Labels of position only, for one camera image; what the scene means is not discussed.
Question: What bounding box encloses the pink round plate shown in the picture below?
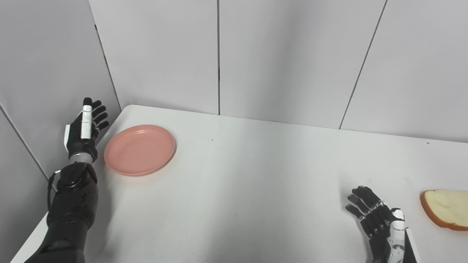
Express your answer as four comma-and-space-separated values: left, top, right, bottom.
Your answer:
104, 125, 177, 177

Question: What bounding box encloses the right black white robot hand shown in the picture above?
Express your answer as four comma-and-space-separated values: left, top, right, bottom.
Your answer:
346, 186, 419, 263

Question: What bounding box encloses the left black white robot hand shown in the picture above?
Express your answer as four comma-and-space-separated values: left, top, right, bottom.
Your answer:
64, 97, 110, 163

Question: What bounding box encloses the slice of bread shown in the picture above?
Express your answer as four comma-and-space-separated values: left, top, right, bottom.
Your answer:
420, 190, 468, 231

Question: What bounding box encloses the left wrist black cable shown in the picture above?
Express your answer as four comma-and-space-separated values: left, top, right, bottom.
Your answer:
46, 170, 61, 212

